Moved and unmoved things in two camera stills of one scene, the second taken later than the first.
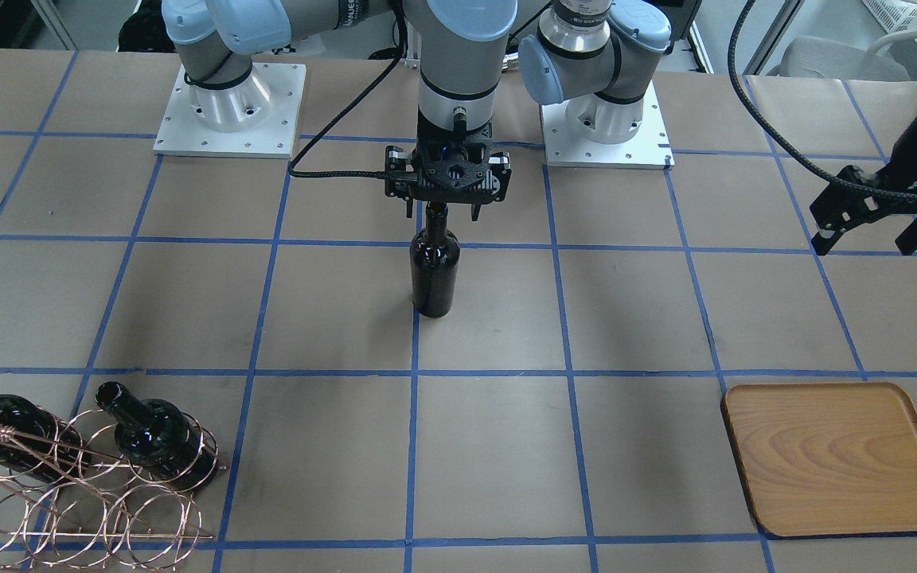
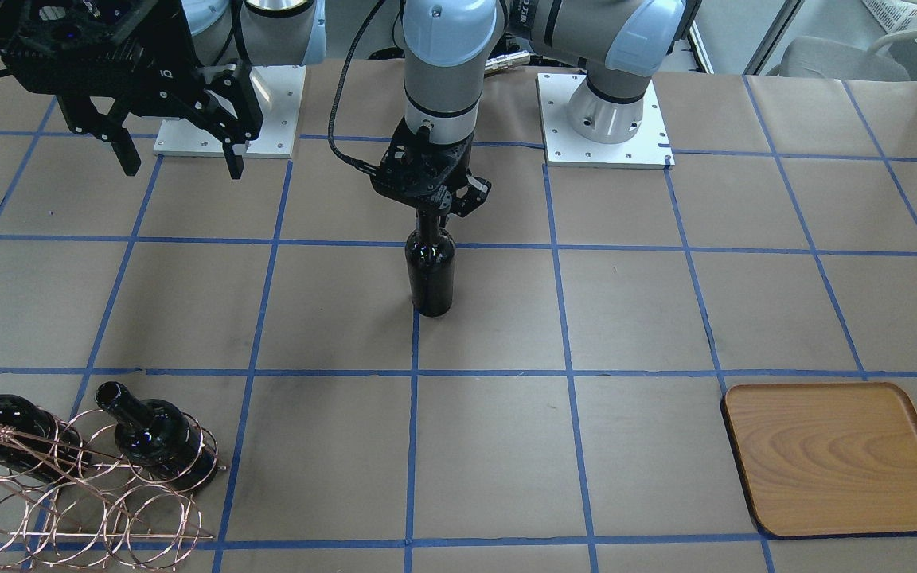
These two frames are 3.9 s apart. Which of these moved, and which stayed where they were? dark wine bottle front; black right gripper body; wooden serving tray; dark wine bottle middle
Moved: black right gripper body
Stayed: dark wine bottle middle; wooden serving tray; dark wine bottle front
